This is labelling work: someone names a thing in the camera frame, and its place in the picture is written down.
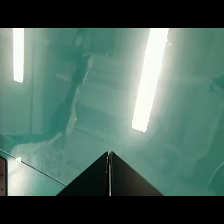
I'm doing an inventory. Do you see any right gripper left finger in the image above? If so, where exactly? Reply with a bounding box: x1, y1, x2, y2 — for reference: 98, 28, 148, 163
56, 151, 110, 197

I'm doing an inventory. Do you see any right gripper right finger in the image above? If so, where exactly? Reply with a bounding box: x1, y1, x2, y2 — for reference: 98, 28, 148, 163
109, 150, 164, 197

